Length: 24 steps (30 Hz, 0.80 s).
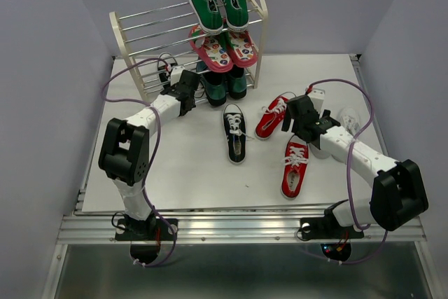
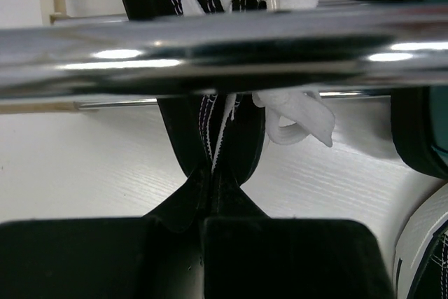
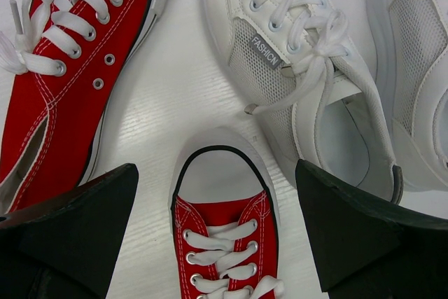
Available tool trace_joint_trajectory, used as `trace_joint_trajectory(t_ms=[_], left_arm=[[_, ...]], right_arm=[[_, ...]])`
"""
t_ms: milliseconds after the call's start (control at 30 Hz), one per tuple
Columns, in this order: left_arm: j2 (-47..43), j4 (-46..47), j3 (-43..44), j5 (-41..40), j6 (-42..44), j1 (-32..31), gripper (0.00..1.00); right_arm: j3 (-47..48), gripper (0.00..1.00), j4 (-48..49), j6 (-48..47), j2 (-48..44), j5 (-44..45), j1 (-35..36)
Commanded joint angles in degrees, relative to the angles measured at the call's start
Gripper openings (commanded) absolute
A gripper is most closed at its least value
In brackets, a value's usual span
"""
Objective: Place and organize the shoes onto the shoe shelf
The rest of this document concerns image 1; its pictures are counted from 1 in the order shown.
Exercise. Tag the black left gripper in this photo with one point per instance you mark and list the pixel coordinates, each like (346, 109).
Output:
(171, 87)

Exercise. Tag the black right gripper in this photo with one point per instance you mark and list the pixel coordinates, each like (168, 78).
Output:
(286, 122)

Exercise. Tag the black canvas sneaker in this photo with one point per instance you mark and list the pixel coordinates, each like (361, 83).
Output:
(165, 67)
(234, 125)

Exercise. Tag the white sneaker under arm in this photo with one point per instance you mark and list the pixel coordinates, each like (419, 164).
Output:
(322, 155)

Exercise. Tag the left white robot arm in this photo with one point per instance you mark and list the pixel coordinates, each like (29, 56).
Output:
(129, 145)

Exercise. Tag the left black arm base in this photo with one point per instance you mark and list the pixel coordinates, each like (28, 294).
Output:
(152, 241)

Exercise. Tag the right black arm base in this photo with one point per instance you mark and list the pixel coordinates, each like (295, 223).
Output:
(336, 246)

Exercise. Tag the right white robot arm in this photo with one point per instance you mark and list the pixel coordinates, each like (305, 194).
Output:
(398, 193)

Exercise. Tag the teal suede shoe left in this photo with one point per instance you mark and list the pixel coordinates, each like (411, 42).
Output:
(214, 84)

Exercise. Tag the teal suede shoe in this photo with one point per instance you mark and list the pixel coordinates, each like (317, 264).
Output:
(236, 82)
(214, 84)

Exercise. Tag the teal suede shoe right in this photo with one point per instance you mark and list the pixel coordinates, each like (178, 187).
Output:
(236, 82)

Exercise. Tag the cream metal shoe shelf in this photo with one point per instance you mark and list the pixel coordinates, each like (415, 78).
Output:
(142, 37)

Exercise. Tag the red canvas sneaker far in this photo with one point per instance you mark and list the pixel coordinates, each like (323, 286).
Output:
(273, 115)

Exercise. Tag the red canvas sneaker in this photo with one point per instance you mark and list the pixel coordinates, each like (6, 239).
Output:
(273, 115)
(295, 166)

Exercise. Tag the red canvas sneaker near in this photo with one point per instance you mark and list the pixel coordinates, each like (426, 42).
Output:
(295, 166)

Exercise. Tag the white fashion sneaker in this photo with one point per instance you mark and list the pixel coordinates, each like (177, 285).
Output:
(349, 119)

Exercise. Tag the pink patterned slipper left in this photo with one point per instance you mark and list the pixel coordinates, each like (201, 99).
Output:
(211, 50)

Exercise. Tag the pink patterned slipper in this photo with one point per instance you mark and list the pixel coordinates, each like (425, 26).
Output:
(241, 49)
(211, 50)

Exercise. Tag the pink patterned slipper right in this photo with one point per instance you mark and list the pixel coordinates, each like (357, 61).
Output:
(241, 49)

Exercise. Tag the green sneaker left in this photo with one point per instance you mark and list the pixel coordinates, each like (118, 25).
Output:
(208, 15)

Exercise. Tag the green sneaker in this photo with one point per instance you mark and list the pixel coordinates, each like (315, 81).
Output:
(236, 14)
(208, 15)

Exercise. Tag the green sneaker right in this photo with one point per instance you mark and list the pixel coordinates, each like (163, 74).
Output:
(236, 14)

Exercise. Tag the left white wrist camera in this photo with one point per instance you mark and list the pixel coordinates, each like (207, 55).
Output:
(175, 74)

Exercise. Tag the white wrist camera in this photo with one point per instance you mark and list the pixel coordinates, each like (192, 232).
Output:
(175, 74)
(317, 97)

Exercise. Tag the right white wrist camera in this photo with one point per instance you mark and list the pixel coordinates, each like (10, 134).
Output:
(317, 97)

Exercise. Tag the aluminium table frame rail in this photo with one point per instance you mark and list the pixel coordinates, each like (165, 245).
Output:
(214, 200)

